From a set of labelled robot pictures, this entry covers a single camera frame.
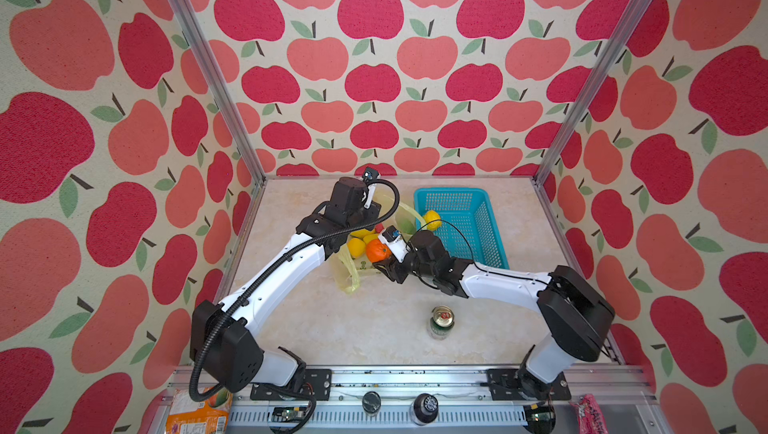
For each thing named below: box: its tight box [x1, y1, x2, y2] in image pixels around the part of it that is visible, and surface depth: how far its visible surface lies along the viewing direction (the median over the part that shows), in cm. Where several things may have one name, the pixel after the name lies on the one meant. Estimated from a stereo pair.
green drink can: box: [430, 305, 455, 340], surface depth 76 cm
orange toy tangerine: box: [366, 239, 392, 263], surface depth 80 cm
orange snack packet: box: [165, 388, 233, 434], surface depth 69 cm
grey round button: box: [362, 391, 382, 413], surface depth 65 cm
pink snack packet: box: [570, 393, 609, 434], surface depth 70 cm
